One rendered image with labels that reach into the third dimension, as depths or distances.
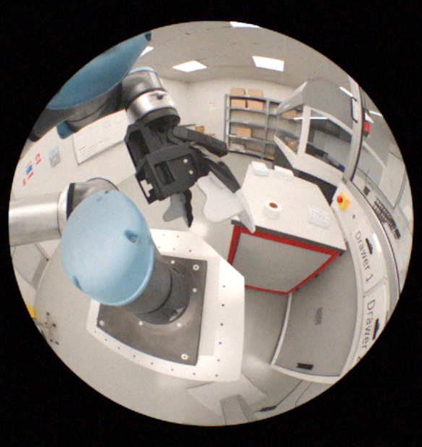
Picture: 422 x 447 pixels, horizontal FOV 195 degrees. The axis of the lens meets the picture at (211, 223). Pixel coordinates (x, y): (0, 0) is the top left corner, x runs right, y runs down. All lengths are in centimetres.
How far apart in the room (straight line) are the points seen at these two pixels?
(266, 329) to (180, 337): 94
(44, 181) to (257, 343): 352
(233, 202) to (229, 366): 34
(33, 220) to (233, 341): 45
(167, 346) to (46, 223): 32
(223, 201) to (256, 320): 106
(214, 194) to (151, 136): 11
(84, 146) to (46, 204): 272
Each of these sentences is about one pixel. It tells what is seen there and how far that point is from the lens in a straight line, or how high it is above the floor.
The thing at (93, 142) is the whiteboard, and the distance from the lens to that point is 301.
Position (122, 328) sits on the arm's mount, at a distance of 36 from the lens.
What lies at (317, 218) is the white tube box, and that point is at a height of 79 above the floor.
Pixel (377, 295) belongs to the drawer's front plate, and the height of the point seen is 89.
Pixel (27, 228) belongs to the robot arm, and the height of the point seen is 107.
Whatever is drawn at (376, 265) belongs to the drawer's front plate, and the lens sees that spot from 59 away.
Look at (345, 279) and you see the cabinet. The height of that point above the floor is 69.
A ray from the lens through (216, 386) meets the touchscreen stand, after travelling 122.
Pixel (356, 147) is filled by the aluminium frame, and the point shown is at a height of 120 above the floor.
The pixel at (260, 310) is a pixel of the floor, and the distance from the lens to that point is 116.
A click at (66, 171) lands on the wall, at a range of 289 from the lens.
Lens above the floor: 109
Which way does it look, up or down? 46 degrees down
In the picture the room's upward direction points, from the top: straight up
